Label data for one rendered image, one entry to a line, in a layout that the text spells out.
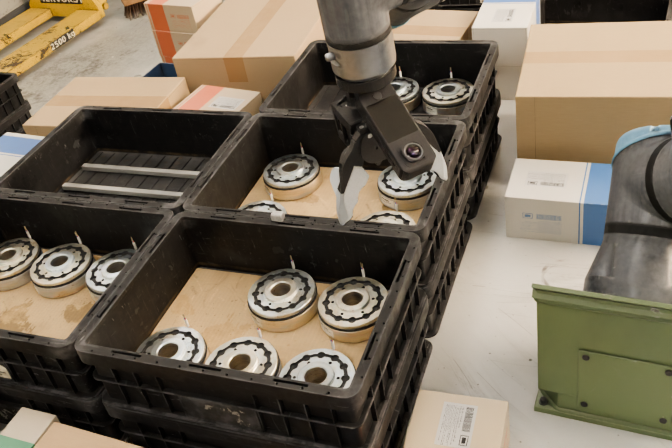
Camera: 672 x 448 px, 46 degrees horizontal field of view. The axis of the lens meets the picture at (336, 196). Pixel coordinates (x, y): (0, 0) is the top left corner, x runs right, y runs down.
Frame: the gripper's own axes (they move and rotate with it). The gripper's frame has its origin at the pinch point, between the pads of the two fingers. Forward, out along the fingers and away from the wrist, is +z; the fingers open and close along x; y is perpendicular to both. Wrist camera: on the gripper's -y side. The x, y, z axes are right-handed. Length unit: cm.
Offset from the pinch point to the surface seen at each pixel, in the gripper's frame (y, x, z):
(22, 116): 188, 62, 62
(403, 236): 3.4, -1.3, 8.8
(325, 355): -5.2, 15.6, 14.6
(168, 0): 124, 7, 15
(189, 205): 29.4, 23.8, 8.7
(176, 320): 15.7, 32.4, 17.6
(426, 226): 4.0, -5.1, 9.4
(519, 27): 58, -55, 19
